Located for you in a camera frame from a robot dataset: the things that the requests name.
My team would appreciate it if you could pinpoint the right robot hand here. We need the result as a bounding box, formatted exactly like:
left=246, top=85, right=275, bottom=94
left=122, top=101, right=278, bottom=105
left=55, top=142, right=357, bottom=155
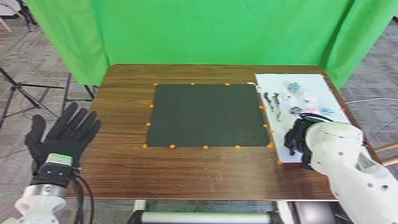
left=282, top=116, right=319, bottom=168

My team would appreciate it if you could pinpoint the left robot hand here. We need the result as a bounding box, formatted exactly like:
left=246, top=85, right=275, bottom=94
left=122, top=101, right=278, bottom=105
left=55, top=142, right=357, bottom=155
left=23, top=101, right=102, bottom=168

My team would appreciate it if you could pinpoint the white sheet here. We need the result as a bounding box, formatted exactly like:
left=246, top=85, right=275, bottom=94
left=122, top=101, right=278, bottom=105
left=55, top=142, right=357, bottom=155
left=252, top=72, right=353, bottom=165

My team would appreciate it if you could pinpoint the green sprig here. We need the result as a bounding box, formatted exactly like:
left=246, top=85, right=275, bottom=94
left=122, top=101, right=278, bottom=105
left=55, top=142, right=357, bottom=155
left=261, top=91, right=275, bottom=110
left=270, top=93, right=284, bottom=122

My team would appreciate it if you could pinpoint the black tripod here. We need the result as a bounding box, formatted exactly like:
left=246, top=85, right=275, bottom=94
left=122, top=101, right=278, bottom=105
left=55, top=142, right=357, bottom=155
left=0, top=66, right=67, bottom=122

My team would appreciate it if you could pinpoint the dark mat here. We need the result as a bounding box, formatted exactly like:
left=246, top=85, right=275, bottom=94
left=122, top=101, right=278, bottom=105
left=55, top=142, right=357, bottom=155
left=143, top=83, right=275, bottom=149

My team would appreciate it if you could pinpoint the pale grey bar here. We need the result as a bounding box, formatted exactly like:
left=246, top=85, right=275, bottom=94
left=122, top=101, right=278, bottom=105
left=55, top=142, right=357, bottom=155
left=126, top=209, right=287, bottom=224

